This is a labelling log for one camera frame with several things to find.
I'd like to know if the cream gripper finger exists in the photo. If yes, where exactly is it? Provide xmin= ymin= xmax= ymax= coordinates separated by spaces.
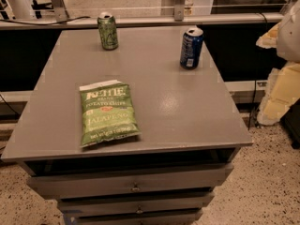
xmin=256 ymin=23 xmax=300 ymax=126

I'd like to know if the green soda can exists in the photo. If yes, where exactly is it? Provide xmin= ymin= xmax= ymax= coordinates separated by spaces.
xmin=97 ymin=12 xmax=118 ymax=50

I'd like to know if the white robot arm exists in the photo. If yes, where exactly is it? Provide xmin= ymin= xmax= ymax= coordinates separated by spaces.
xmin=256 ymin=0 xmax=300 ymax=126

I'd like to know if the blue soda can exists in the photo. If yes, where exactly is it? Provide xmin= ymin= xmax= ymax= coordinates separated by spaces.
xmin=180 ymin=27 xmax=203 ymax=69

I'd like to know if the grey drawer cabinet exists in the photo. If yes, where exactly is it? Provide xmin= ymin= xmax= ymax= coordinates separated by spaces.
xmin=2 ymin=27 xmax=251 ymax=225

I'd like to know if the green jalapeno chips bag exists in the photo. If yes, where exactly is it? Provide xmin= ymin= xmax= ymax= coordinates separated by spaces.
xmin=79 ymin=80 xmax=140 ymax=148

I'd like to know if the grey metal railing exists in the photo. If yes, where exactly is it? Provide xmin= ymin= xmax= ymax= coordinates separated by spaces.
xmin=1 ymin=0 xmax=298 ymax=30

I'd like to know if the white pipe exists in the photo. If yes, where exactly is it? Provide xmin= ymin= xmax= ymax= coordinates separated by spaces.
xmin=7 ymin=0 xmax=36 ymax=20

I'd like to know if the black cable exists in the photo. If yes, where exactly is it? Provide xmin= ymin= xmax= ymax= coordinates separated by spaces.
xmin=0 ymin=15 xmax=92 ymax=26

